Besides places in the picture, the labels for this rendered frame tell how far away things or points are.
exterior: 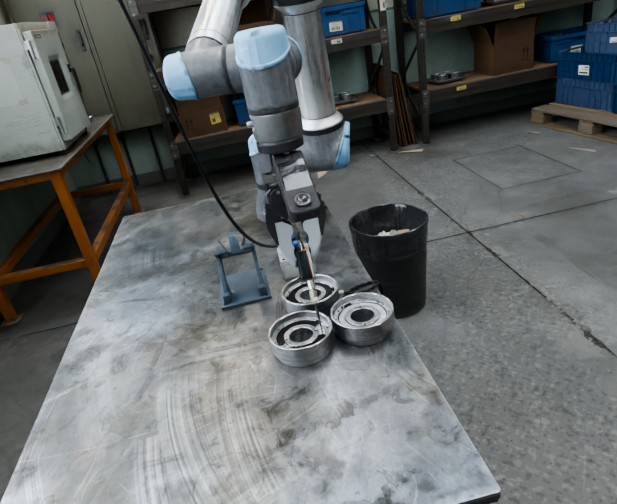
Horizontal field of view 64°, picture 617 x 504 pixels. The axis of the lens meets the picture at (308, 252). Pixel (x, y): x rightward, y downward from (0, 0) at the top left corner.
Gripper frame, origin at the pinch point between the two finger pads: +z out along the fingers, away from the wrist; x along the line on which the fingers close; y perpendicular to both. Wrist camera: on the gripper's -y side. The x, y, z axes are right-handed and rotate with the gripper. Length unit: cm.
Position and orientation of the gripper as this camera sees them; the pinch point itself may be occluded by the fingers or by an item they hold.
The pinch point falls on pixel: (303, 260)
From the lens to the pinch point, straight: 82.1
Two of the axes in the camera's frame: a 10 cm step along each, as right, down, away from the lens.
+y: -1.9, -4.2, 8.9
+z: 1.6, 8.8, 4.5
